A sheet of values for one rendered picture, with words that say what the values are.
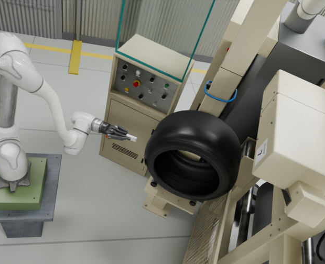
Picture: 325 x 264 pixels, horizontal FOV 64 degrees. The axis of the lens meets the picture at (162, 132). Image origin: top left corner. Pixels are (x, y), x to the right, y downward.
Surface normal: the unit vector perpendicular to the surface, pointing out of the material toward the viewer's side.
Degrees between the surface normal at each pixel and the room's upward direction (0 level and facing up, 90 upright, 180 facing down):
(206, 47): 90
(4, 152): 8
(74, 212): 0
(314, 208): 72
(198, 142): 43
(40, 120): 0
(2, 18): 90
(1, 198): 2
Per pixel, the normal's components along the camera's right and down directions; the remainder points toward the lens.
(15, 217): 0.26, -0.65
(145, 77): -0.35, 0.63
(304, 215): -0.25, 0.40
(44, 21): 0.14, 0.76
